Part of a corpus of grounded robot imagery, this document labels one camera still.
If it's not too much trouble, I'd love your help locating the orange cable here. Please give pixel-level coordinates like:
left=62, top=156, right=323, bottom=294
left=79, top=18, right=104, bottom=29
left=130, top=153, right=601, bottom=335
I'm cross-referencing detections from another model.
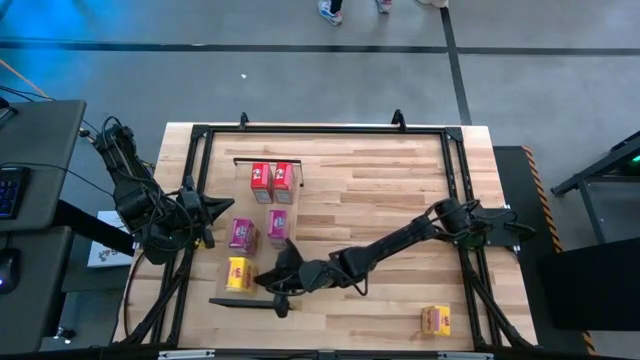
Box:
left=0, top=58, right=54, bottom=100

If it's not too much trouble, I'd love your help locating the black hazard-striped floor mat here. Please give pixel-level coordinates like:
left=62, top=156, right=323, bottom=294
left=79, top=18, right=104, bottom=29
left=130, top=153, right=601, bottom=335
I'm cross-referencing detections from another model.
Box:
left=492, top=144, right=597, bottom=357

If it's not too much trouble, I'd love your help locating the grey desk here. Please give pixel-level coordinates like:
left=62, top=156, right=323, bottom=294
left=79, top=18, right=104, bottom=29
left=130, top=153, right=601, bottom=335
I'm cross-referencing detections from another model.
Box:
left=0, top=98, right=87, bottom=234
left=0, top=225, right=75, bottom=355

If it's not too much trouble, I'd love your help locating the purple Raisin Bran cereal box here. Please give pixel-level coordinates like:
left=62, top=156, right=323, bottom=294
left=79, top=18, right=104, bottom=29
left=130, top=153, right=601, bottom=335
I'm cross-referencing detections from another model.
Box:
left=228, top=217, right=261, bottom=258
left=266, top=208, right=291, bottom=250

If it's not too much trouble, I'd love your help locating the black computer mouse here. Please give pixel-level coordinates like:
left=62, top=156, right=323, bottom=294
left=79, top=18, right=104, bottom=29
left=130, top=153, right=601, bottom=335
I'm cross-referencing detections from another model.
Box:
left=0, top=248, right=23, bottom=296

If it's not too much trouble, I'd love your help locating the grey metal cart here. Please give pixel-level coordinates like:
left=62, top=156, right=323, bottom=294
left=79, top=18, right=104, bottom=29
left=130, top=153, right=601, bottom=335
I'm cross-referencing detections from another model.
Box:
left=549, top=130, right=640, bottom=246

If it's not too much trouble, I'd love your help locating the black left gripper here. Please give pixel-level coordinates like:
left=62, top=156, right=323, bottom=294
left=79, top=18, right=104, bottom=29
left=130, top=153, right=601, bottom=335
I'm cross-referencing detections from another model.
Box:
left=178, top=174, right=236, bottom=251

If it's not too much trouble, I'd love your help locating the silver metal bracket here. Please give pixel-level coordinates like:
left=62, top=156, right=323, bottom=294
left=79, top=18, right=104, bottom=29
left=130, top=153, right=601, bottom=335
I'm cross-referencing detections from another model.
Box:
left=158, top=349, right=216, bottom=360
left=438, top=351, right=495, bottom=360

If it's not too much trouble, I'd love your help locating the black aluminium table frame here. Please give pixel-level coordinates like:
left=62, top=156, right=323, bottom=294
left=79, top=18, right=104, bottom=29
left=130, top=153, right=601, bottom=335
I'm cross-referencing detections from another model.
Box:
left=113, top=122, right=539, bottom=351

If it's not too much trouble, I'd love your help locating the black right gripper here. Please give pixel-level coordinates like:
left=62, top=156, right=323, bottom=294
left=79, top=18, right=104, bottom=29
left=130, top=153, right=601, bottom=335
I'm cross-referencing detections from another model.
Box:
left=253, top=238, right=334, bottom=320

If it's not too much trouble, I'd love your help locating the black floor cable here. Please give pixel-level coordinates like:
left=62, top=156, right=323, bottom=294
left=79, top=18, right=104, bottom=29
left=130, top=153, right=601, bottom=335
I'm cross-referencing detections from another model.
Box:
left=0, top=84, right=101, bottom=146

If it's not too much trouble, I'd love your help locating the black desk foot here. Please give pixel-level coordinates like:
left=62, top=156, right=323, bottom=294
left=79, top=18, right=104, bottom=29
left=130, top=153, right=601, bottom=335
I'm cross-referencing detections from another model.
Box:
left=52, top=199, right=136, bottom=257

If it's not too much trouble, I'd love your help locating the desk caster wheel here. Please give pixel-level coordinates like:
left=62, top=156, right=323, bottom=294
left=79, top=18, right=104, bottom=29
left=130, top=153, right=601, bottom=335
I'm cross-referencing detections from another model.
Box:
left=53, top=325, right=77, bottom=346

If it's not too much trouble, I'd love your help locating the black backlit keyboard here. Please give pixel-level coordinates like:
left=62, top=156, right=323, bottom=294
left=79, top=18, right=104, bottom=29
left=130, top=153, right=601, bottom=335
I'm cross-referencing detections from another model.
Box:
left=0, top=166, right=31, bottom=221

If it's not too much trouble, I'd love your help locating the white paper sheet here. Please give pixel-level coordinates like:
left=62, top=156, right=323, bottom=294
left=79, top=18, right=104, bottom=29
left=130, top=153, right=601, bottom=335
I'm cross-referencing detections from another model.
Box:
left=86, top=209, right=140, bottom=270

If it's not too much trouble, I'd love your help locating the red Froot Loops cereal box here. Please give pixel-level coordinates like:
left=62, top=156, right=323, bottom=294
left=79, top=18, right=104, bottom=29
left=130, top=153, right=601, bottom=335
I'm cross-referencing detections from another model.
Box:
left=250, top=161, right=274, bottom=205
left=272, top=161, right=296, bottom=205

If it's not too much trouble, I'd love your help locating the black cabinet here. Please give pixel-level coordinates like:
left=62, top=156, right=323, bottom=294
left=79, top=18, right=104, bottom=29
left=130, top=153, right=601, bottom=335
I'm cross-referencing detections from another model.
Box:
left=537, top=238, right=640, bottom=332

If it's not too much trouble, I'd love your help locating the yellow Corn Pops cereal box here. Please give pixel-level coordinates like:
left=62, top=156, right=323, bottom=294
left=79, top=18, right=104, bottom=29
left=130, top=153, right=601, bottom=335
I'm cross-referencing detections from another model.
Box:
left=225, top=256, right=258, bottom=295
left=420, top=304, right=452, bottom=337

